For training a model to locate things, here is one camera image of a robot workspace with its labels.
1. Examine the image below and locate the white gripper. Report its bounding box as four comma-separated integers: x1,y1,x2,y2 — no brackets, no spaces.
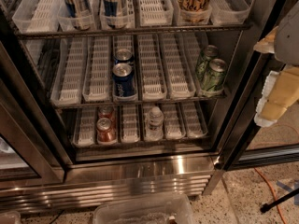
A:
253,1,299,127

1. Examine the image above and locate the small clear container corner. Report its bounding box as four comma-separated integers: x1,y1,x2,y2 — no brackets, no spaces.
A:
0,212,21,224

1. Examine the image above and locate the rear red soda can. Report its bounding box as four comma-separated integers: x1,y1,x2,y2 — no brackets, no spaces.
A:
98,105,115,124

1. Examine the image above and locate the front blue pepsi can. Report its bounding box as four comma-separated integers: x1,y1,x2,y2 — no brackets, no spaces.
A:
112,63,135,97

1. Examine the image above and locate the fridge glass door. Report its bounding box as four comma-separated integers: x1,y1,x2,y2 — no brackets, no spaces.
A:
0,44,66,189

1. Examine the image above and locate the clear water bottle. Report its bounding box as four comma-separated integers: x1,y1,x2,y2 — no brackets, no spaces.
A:
146,106,164,141

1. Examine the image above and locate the black tripod leg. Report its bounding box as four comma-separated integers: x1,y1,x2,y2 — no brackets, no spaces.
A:
260,188,299,213

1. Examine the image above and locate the silver blue redbull can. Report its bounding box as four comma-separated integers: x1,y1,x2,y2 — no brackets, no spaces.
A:
104,0,127,29
64,0,92,31

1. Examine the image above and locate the top wire shelf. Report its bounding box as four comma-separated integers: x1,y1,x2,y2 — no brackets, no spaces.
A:
16,22,252,40

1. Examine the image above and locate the red soda can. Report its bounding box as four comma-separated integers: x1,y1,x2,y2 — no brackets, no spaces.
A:
96,118,116,144
98,105,115,124

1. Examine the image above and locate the wire shelf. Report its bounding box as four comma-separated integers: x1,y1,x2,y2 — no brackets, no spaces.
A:
51,91,227,110
16,22,252,40

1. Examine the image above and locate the middle wire shelf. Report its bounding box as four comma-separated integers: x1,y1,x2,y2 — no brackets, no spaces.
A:
51,91,227,110

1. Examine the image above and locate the blue pepsi can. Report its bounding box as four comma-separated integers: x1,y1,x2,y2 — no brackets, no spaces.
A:
114,49,135,66
112,63,135,97

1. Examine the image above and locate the front green soda can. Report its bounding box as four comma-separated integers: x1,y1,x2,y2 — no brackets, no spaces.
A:
200,59,227,92

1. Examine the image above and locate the orange cable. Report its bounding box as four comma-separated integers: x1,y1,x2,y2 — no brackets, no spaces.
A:
253,167,288,224

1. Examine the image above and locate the front red soda can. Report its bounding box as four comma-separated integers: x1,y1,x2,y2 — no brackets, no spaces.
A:
96,118,116,144

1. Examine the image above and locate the rear blue pepsi can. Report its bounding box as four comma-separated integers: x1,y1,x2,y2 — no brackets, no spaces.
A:
114,49,135,66

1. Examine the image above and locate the rear green soda can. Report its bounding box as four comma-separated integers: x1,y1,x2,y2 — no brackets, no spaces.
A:
195,45,219,80

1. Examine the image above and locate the clear plastic bin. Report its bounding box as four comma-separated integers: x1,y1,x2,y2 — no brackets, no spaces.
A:
93,193,196,224

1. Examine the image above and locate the green soda can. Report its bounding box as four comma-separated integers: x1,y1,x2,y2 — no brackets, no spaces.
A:
195,45,219,80
200,59,227,92

